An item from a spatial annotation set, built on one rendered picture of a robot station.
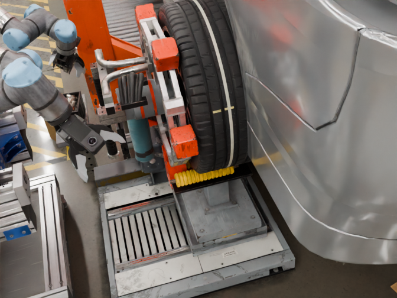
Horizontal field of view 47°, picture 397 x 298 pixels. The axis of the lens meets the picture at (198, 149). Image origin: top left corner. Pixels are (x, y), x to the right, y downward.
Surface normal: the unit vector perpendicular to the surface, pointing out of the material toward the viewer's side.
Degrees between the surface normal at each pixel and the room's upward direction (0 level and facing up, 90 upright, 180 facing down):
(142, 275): 0
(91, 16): 90
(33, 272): 0
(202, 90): 60
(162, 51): 35
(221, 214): 0
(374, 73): 91
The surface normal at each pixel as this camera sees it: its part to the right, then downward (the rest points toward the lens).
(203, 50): 0.08, -0.24
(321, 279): -0.10, -0.77
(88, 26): 0.25, 0.59
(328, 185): -0.76, 0.50
